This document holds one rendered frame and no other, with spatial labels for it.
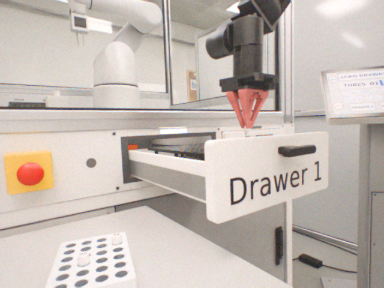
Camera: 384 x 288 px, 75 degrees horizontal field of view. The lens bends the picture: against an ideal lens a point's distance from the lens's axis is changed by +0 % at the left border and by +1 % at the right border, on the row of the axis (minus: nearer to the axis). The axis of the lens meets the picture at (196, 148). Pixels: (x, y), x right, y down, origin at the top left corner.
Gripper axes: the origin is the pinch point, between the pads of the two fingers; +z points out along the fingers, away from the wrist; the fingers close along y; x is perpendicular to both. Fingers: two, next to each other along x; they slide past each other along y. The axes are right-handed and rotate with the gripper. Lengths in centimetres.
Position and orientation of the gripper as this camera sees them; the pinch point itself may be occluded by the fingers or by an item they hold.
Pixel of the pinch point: (246, 124)
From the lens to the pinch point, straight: 51.9
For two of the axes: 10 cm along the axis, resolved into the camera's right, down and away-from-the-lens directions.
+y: -5.9, -0.9, 8.0
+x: -8.1, 0.8, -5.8
